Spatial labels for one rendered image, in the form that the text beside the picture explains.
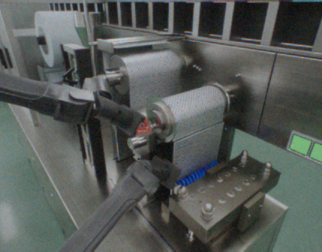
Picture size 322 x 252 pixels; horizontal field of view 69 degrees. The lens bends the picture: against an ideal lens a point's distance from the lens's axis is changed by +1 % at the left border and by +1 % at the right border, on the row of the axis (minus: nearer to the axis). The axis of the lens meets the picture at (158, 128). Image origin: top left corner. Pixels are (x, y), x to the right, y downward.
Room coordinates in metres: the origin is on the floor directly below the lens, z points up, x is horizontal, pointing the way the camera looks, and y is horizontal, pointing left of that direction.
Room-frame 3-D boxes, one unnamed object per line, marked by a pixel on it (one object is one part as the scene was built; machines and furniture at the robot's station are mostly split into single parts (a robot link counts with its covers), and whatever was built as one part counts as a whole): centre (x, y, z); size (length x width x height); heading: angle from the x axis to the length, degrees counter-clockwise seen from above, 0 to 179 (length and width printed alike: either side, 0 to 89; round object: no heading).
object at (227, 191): (0.60, -0.24, 1.00); 0.40 x 0.16 x 0.06; 128
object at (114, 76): (0.83, 0.17, 1.33); 0.06 x 0.06 x 0.06; 38
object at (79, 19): (1.28, 0.35, 1.50); 0.14 x 0.14 x 0.06
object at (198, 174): (0.66, -0.15, 1.03); 0.21 x 0.04 x 0.03; 128
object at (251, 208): (0.54, -0.31, 0.96); 0.10 x 0.03 x 0.11; 128
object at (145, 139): (0.65, 0.05, 1.05); 0.06 x 0.05 x 0.31; 128
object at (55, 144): (1.41, 0.54, 0.88); 2.52 x 0.66 x 0.04; 38
